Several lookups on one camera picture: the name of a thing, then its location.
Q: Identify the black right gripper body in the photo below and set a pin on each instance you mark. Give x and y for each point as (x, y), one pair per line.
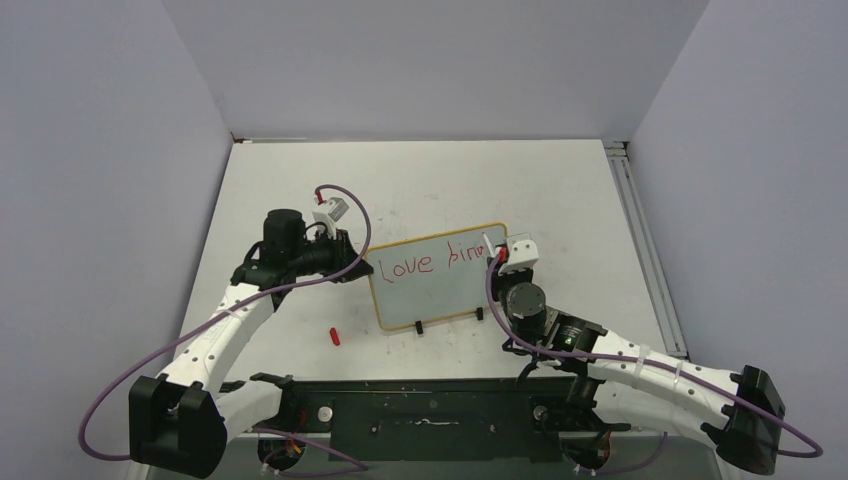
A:
(500, 283)

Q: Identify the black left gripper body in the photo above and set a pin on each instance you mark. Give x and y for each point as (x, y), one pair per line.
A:
(327, 255)

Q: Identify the white marker pen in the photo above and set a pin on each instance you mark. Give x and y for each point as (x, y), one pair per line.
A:
(491, 249)

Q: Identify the yellow framed small whiteboard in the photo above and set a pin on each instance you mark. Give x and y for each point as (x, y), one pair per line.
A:
(431, 278)

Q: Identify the red marker cap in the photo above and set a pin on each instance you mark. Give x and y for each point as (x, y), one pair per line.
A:
(334, 336)

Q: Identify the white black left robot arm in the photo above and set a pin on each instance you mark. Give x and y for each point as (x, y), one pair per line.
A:
(181, 420)

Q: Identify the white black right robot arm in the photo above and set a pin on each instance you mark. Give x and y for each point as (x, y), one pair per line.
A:
(738, 414)

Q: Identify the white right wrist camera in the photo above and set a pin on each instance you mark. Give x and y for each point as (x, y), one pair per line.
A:
(521, 254)

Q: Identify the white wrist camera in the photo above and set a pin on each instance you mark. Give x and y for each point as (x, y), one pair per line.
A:
(330, 212)
(521, 254)

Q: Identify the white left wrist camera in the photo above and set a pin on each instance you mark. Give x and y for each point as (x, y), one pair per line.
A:
(330, 212)

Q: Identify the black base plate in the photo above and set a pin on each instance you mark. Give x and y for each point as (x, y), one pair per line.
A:
(442, 420)

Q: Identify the aluminium rail at table edge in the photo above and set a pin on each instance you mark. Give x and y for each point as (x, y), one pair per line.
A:
(647, 253)

